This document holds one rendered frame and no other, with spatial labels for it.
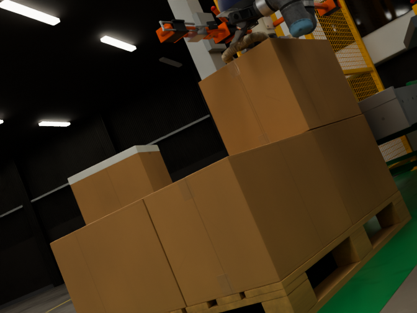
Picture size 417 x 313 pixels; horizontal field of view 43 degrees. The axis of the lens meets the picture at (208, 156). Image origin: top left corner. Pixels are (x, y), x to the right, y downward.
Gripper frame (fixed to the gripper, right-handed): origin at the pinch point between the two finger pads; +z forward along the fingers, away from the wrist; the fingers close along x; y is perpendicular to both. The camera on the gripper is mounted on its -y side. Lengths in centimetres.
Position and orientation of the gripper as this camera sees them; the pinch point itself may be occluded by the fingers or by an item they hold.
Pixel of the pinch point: (221, 32)
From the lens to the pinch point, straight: 227.5
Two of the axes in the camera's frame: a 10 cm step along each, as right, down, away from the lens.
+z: -7.2, 3.6, 6.0
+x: -3.9, -9.2, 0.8
